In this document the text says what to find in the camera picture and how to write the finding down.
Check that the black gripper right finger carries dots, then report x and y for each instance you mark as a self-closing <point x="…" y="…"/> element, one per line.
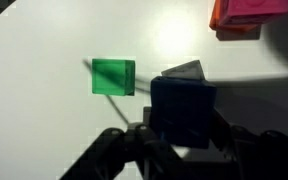
<point x="250" y="156"/>

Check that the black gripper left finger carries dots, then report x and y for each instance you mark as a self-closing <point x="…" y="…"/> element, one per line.
<point x="106" y="157"/>

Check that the blue block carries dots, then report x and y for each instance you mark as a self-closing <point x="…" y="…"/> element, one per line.
<point x="181" y="110"/>

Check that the green block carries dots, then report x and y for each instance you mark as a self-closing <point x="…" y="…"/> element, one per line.
<point x="113" y="77"/>

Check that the gray block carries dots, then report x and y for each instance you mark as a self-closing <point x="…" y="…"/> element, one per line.
<point x="189" y="70"/>

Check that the pink block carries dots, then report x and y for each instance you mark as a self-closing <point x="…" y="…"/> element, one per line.
<point x="245" y="12"/>

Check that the white round table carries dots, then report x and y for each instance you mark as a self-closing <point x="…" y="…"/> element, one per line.
<point x="48" y="113"/>

